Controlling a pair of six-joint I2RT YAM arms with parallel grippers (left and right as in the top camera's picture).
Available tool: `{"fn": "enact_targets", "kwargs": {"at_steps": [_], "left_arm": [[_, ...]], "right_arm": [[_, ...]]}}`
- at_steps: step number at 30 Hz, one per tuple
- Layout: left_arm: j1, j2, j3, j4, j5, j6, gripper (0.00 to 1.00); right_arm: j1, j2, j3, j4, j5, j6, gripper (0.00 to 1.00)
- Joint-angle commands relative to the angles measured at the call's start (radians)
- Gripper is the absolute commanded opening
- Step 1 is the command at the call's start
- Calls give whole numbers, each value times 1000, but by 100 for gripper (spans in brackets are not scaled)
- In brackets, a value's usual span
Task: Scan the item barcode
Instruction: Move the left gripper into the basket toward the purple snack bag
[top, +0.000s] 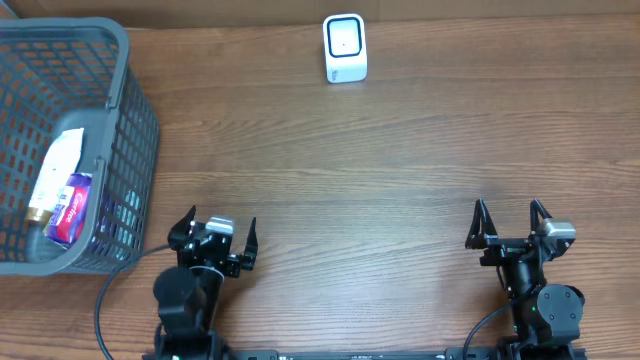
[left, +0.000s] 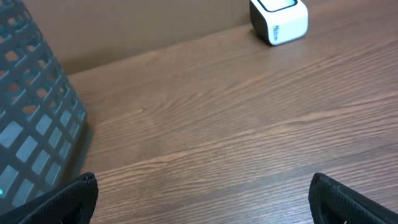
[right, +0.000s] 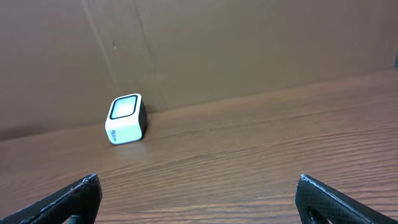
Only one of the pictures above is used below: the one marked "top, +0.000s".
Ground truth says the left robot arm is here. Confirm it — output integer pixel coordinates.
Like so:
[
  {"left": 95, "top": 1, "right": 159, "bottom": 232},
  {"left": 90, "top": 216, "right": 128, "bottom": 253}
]
[{"left": 144, "top": 208, "right": 259, "bottom": 360}]

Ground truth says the purple red pad pack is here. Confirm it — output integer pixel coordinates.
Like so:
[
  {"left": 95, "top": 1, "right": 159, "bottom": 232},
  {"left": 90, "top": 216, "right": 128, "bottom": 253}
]
[{"left": 44, "top": 173, "right": 92, "bottom": 248}]

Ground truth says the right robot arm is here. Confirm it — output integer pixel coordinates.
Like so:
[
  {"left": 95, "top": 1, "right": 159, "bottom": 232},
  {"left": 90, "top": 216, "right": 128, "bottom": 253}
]
[{"left": 461, "top": 198, "right": 586, "bottom": 359}]

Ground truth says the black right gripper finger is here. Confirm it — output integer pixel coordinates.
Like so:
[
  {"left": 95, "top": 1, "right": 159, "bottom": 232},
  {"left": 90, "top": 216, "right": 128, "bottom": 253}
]
[
  {"left": 529, "top": 199, "right": 552, "bottom": 235},
  {"left": 465, "top": 198, "right": 498, "bottom": 249}
]

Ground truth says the grey plastic mesh basket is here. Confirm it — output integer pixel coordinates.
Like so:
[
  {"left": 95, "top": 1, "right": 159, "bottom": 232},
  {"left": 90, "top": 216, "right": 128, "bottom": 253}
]
[{"left": 1, "top": 18, "right": 159, "bottom": 276}]

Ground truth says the white tube gold cap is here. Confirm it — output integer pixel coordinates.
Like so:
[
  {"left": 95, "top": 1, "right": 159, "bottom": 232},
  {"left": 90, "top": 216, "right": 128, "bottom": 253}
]
[{"left": 26, "top": 128, "right": 84, "bottom": 224}]

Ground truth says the white barcode scanner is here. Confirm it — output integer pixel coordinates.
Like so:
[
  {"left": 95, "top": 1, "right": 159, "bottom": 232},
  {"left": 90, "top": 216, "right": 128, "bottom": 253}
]
[{"left": 322, "top": 13, "right": 368, "bottom": 84}]

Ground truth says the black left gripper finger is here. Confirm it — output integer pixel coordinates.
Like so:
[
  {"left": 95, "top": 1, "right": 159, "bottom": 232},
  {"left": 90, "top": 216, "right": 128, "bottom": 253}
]
[
  {"left": 241, "top": 217, "right": 259, "bottom": 271},
  {"left": 167, "top": 205, "right": 196, "bottom": 250}
]

